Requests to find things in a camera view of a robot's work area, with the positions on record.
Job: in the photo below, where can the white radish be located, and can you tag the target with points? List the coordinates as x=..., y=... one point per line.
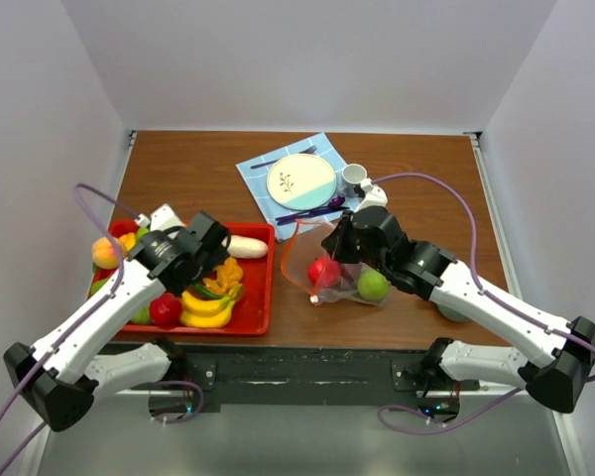
x=242, y=247

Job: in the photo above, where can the green apple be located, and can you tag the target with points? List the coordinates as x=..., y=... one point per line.
x=141, y=232

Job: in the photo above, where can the red plastic tray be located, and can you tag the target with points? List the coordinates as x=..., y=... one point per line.
x=251, y=315

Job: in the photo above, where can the peach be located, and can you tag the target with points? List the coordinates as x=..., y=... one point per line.
x=103, y=253

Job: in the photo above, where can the cream and blue plate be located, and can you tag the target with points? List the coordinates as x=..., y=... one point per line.
x=301, y=182

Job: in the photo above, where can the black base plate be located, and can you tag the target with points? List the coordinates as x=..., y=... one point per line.
x=304, y=376

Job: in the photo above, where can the red apple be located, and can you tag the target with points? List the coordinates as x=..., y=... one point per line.
x=324, y=272

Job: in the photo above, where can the red pomegranate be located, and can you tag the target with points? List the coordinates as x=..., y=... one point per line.
x=165, y=311

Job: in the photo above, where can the blue checked cloth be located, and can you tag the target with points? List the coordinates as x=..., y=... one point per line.
x=255, y=180

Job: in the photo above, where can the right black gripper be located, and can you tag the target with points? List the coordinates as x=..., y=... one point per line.
x=334, y=244

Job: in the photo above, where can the orange ginger root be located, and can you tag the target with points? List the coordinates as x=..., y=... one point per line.
x=226, y=276

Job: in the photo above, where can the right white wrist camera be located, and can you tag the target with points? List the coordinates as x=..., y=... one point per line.
x=372, y=194

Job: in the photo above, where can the large green guava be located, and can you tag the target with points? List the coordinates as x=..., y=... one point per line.
x=142, y=317

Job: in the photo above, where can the green chili pepper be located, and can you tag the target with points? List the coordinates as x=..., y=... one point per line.
x=202, y=292

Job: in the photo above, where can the purple spoon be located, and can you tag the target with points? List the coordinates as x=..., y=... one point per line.
x=333, y=204

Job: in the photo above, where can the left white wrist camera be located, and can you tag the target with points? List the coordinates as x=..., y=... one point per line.
x=162, y=218

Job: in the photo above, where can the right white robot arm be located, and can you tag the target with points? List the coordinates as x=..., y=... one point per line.
x=548, y=356

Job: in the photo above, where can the grey ceramic mug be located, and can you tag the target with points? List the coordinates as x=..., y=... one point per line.
x=351, y=177

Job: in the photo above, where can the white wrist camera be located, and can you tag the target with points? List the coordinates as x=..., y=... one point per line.
x=162, y=218
x=372, y=194

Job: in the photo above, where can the clear orange zip top bag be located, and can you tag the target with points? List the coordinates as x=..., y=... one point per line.
x=306, y=265

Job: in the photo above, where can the yellow banana bunch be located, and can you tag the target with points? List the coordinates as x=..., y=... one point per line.
x=209, y=314

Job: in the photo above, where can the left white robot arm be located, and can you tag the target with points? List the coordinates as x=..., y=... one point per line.
x=63, y=374

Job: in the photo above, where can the green lime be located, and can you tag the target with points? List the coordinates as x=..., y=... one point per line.
x=372, y=286

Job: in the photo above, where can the purple fork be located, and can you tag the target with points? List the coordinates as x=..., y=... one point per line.
x=309, y=151

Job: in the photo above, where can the purple knife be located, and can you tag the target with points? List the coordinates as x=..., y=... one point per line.
x=313, y=214

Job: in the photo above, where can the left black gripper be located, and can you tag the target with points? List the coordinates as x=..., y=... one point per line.
x=209, y=263

